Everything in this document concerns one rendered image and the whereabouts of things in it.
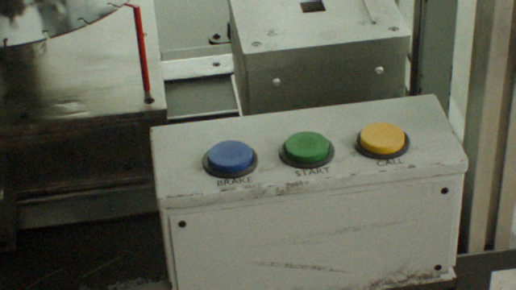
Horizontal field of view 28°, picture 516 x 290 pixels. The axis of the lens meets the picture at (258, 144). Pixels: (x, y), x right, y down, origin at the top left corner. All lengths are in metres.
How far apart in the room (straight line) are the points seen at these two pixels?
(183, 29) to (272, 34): 0.34
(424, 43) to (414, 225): 0.18
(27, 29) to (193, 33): 0.41
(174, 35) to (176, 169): 0.52
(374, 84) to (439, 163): 0.22
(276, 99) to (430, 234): 0.24
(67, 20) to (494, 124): 0.44
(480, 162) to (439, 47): 0.13
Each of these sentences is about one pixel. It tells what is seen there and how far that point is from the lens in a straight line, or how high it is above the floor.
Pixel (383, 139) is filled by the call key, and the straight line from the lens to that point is 0.93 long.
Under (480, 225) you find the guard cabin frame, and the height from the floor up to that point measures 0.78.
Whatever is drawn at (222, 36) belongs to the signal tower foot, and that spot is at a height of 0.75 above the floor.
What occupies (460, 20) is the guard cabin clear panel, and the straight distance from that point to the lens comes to 1.05.
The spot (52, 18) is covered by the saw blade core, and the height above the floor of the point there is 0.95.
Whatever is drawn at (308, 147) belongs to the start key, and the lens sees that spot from 0.92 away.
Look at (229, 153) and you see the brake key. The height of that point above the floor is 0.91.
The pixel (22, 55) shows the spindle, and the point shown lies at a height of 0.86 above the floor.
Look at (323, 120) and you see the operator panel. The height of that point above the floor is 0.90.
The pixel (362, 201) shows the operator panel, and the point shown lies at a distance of 0.93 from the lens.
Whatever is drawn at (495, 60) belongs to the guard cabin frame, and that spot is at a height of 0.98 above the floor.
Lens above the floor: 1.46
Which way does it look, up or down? 37 degrees down
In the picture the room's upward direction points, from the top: 3 degrees counter-clockwise
